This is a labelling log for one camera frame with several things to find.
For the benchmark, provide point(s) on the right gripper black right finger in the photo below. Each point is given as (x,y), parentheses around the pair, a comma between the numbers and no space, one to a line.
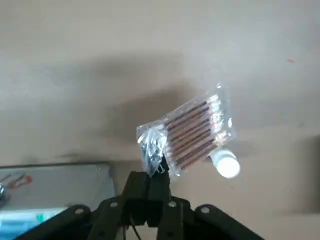
(160,195)

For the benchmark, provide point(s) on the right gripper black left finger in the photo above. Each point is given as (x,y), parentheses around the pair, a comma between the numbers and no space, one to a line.
(135,195)

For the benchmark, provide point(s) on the silver aluminium medical kit case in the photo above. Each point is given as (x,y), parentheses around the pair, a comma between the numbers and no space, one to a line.
(75,185)

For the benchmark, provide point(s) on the small white medicine bottle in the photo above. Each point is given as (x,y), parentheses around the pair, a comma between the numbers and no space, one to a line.
(227,166)

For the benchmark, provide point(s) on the blue white supply packet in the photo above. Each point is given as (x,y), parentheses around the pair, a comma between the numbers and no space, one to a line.
(22,220)

